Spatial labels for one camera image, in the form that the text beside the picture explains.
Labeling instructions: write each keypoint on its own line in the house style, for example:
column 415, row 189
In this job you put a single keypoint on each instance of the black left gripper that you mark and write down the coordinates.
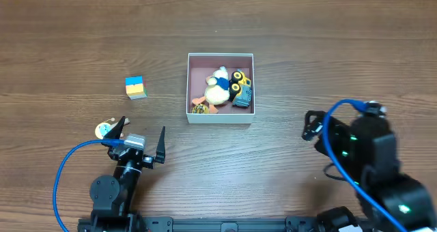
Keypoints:
column 133, row 155

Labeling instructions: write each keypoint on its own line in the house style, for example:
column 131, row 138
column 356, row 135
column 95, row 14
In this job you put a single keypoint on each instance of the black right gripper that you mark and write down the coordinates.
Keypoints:
column 315, row 123

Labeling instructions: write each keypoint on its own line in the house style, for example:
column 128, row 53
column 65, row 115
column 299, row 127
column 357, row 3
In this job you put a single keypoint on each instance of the yellow wheel-shaped toy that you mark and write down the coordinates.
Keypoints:
column 200, row 109

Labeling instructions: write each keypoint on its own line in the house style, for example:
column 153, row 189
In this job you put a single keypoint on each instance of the yellow plush duck toy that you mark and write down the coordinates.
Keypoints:
column 217, row 90

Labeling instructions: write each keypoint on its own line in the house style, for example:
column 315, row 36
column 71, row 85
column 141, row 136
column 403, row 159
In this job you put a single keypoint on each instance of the grey and yellow toy truck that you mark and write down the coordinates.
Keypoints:
column 240, row 89

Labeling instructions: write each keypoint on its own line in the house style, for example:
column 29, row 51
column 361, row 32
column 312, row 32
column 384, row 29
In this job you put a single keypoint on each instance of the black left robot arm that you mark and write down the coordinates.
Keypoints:
column 112, row 195

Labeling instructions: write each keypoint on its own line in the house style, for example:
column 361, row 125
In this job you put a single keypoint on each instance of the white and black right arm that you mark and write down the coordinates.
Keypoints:
column 361, row 145

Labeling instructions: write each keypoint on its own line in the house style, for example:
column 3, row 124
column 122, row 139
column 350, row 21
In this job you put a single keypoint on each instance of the small rattle drum toy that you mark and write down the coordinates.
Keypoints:
column 100, row 128

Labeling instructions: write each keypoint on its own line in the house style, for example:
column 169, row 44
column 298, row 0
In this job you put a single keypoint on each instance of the multicolour puzzle cube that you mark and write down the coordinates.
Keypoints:
column 135, row 87

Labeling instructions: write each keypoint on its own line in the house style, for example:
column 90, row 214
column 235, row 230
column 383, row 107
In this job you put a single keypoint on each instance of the white box with pink interior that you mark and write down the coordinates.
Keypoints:
column 202, row 65

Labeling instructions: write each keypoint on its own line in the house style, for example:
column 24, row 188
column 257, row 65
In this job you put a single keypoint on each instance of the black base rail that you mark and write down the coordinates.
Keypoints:
column 169, row 224

